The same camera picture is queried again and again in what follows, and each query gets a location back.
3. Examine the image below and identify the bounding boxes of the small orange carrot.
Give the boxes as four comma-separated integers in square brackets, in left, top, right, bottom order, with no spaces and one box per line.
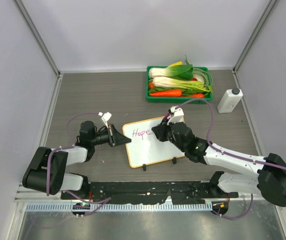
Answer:
[189,93,205,98]

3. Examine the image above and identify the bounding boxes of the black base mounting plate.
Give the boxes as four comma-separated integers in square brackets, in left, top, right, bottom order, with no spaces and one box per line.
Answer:
[61,181,239,205]

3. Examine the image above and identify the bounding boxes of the small orange-framed whiteboard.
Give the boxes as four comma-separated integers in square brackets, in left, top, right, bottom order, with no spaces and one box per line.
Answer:
[122,116,185,168]

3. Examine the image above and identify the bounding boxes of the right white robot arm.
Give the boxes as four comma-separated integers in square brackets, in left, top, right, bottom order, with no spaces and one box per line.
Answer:
[152,122,286,207]

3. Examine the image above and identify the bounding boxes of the lower bok choy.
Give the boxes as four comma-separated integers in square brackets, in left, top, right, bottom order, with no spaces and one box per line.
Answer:
[150,76,211,92]

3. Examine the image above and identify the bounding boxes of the yellow pepper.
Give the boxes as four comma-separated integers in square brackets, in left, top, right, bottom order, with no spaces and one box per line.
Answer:
[168,61,182,67]

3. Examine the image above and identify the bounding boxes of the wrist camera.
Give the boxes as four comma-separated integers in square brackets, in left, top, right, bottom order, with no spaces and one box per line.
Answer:
[98,112,112,128]
[167,106,184,125]

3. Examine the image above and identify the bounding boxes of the green long beans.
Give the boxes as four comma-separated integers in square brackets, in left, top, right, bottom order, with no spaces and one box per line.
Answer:
[192,67,213,94]

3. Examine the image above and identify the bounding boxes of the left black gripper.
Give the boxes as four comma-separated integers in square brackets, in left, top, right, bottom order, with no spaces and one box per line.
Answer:
[90,124,131,147]

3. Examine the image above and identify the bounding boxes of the large orange carrot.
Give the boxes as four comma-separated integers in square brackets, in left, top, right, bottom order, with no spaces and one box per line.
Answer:
[150,89,182,98]

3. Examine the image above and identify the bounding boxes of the bok choy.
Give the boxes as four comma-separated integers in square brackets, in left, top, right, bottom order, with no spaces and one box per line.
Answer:
[150,76,211,92]
[148,64,194,80]

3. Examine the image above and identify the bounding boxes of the white bottle grey cap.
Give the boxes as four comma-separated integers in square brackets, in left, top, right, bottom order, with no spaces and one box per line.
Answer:
[217,88,243,114]

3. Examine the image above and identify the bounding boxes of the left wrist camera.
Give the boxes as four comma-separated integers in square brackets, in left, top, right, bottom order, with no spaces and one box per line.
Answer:
[98,112,112,128]

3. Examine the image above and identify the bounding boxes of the white slotted cable duct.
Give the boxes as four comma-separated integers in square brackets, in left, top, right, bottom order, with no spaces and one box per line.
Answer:
[25,201,212,213]

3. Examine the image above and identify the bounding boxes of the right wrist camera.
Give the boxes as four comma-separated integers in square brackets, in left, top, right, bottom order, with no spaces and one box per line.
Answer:
[167,106,184,125]

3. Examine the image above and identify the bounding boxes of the green plastic crate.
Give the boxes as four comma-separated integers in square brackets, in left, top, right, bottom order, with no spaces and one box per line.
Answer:
[146,66,213,103]

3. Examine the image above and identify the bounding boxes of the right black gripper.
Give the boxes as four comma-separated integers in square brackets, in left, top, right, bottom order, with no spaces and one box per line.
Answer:
[153,117,187,152]

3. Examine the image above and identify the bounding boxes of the upper bok choy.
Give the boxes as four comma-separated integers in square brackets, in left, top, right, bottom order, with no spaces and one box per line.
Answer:
[148,64,194,80]

